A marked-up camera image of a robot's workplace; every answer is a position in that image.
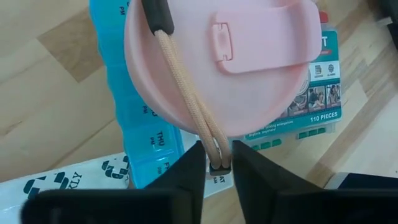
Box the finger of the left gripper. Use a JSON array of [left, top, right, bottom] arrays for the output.
[[369, 0, 398, 51]]

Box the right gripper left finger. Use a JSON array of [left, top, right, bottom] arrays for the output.
[[20, 140, 207, 224]]

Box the white printed plastic packet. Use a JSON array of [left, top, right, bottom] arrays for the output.
[[0, 151, 132, 216]]

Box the pink round container with cord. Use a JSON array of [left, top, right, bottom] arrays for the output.
[[123, 0, 323, 177]]

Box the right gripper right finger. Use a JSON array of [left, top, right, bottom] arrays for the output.
[[231, 139, 398, 224]]

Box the teal first aid kit box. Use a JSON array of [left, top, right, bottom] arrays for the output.
[[241, 11, 343, 152]]

